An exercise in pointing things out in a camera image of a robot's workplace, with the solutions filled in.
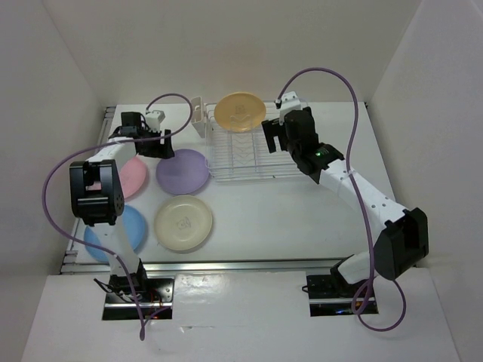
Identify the purple plastic plate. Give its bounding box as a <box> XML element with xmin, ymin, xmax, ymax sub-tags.
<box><xmin>155</xmin><ymin>149</ymin><xmax>210</xmax><ymax>195</ymax></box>

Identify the yellow plastic plate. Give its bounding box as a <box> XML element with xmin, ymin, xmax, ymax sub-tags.
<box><xmin>214</xmin><ymin>92</ymin><xmax>266</xmax><ymax>133</ymax></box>

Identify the pink plastic plate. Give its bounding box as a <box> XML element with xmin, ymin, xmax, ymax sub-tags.
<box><xmin>119</xmin><ymin>156</ymin><xmax>147</xmax><ymax>198</ymax></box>

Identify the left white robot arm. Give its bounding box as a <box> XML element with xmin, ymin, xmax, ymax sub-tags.
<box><xmin>69</xmin><ymin>110</ymin><xmax>174</xmax><ymax>301</ymax></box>

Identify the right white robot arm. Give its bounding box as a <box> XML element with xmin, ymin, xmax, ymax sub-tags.
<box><xmin>262</xmin><ymin>107</ymin><xmax>429</xmax><ymax>296</ymax></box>

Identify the cream cutlery holder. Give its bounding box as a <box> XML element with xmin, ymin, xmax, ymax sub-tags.
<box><xmin>190</xmin><ymin>97</ymin><xmax>208</xmax><ymax>139</ymax></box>

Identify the cream plastic plate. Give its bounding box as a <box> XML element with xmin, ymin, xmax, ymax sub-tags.
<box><xmin>153</xmin><ymin>195</ymin><xmax>214</xmax><ymax>253</ymax></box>

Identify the blue plastic plate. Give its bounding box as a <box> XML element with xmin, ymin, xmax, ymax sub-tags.
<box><xmin>84</xmin><ymin>205</ymin><xmax>146</xmax><ymax>263</ymax></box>

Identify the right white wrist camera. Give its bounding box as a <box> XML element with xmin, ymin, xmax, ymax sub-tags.
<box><xmin>275</xmin><ymin>91</ymin><xmax>302</xmax><ymax>113</ymax></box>

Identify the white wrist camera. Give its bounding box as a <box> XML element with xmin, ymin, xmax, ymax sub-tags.
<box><xmin>275</xmin><ymin>91</ymin><xmax>302</xmax><ymax>113</ymax></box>
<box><xmin>145</xmin><ymin>110</ymin><xmax>165</xmax><ymax>132</ymax></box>

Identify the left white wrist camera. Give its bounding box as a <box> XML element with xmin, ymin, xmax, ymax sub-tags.
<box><xmin>145</xmin><ymin>110</ymin><xmax>165</xmax><ymax>132</ymax></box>

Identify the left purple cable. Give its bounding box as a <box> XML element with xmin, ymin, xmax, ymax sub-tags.
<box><xmin>42</xmin><ymin>93</ymin><xmax>193</xmax><ymax>341</ymax></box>

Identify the purple cable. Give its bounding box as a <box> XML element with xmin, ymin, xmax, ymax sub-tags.
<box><xmin>42</xmin><ymin>93</ymin><xmax>193</xmax><ymax>341</ymax></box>
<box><xmin>277</xmin><ymin>67</ymin><xmax>408</xmax><ymax>333</ymax></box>

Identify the white wire dish rack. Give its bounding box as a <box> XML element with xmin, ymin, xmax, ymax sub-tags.
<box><xmin>205</xmin><ymin>103</ymin><xmax>302</xmax><ymax>182</ymax></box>

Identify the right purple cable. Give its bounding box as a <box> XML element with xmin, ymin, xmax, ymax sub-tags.
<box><xmin>277</xmin><ymin>67</ymin><xmax>408</xmax><ymax>333</ymax></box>

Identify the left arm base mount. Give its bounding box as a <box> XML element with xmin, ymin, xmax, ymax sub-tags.
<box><xmin>94</xmin><ymin>278</ymin><xmax>174</xmax><ymax>308</ymax></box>

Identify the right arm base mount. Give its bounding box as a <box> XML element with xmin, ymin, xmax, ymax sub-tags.
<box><xmin>301</xmin><ymin>275</ymin><xmax>365</xmax><ymax>302</ymax></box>

